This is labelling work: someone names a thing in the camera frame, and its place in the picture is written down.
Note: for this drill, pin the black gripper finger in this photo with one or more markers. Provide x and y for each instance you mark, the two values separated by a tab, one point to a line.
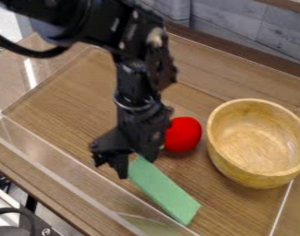
148	152
119	164

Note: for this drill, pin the light brown wooden bowl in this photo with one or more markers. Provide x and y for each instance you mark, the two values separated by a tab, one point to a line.
253	142

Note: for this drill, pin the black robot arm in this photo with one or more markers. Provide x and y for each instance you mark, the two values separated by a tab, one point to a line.
130	32

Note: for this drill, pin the red plush strawberry toy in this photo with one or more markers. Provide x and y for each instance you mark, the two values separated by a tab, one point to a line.
182	134

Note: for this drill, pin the green rectangular block stick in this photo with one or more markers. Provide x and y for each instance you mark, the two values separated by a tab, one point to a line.
166	194

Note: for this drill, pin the black metal base plate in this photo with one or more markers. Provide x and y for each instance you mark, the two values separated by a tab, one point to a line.
33	225

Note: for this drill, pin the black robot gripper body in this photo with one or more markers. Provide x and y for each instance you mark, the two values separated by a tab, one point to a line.
138	128

